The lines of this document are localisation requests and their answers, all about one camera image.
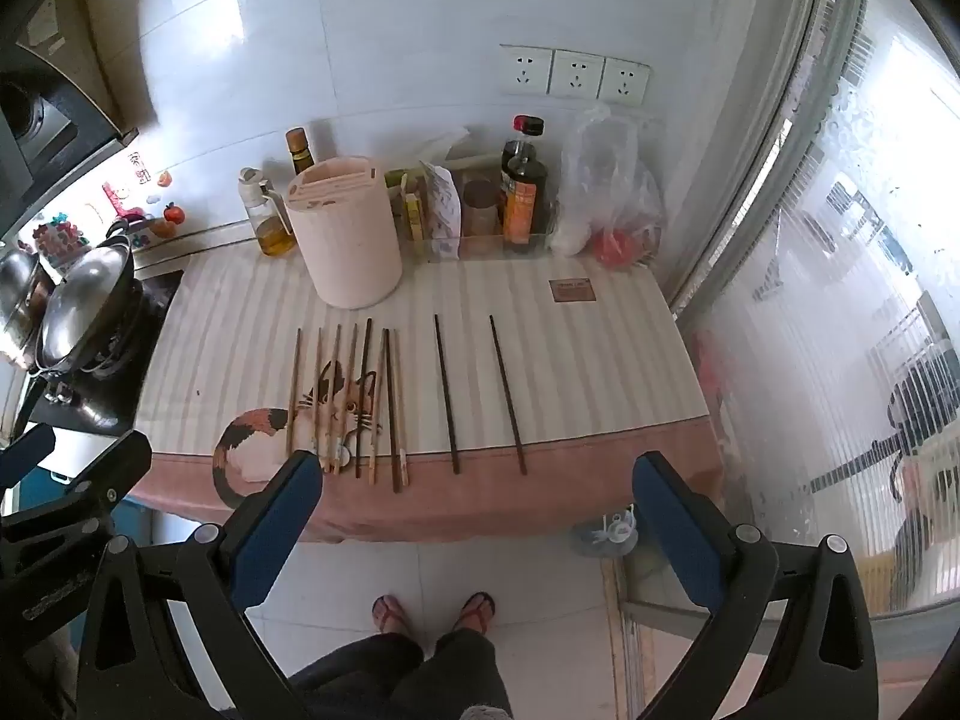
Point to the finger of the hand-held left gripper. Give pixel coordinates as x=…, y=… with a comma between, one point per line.
x=30, y=448
x=112, y=465

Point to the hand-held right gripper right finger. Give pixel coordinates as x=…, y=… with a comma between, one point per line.
x=675, y=532

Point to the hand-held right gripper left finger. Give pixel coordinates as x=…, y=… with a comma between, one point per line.
x=277, y=532

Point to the group of mixed chopsticks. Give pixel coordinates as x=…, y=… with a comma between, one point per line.
x=352, y=405

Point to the dark long chopstick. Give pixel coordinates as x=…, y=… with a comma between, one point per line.
x=508, y=397
x=446, y=397

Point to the beige cylindrical utensil holder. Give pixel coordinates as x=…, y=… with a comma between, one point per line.
x=349, y=240

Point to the clear plastic container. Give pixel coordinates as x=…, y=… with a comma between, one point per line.
x=607, y=529

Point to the black gas stove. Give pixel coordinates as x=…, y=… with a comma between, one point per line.
x=105, y=390

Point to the person's left foot in sandal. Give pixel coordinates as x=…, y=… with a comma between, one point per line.
x=390, y=615

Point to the person's foot in sandal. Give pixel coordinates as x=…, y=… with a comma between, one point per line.
x=476, y=611
x=390, y=615

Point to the steel pot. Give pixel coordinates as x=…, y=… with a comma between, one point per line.
x=15, y=292

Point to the wok with steel lid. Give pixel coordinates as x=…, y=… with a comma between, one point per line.
x=82, y=300

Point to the person's left leg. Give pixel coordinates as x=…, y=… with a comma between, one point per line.
x=360, y=679

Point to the person's leg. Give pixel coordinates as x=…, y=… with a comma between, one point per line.
x=360, y=679
x=469, y=679

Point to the person's right foot in sandal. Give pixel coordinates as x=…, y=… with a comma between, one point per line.
x=476, y=611

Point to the striped cat print tablecloth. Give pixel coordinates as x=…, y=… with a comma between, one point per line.
x=525, y=360

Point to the person's right leg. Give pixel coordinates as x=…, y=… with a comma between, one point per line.
x=469, y=679

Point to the glass oil dispenser bottle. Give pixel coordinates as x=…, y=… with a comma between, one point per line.
x=268, y=221

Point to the black range hood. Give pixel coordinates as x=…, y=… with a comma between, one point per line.
x=45, y=127

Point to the frosted glass sliding door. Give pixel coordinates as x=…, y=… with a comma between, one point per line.
x=825, y=240

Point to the clear plastic organizer tray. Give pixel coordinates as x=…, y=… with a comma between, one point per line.
x=457, y=246

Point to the yellow small box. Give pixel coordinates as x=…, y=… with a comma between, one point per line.
x=412, y=216

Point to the clear plastic bag with food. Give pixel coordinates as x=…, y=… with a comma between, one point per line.
x=607, y=187

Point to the dark sauce bottle black cap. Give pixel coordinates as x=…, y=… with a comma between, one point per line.
x=523, y=206

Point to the brown bottle with golden cap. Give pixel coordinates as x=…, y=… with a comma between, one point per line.
x=300, y=150

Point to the white printed paper packet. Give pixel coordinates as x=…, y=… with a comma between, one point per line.
x=444, y=202

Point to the green packet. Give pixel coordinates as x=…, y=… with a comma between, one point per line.
x=396, y=176

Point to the jar with brown lid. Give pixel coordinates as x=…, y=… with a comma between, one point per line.
x=480, y=211

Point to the dark sauce bottle red cap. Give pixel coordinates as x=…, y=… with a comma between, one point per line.
x=529, y=131

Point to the red and white wall sticker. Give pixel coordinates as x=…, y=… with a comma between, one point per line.
x=139, y=163

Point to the wooden wall cabinet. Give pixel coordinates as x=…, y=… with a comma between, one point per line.
x=90, y=37

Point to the white wall socket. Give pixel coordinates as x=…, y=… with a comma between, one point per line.
x=624, y=82
x=525, y=71
x=576, y=75

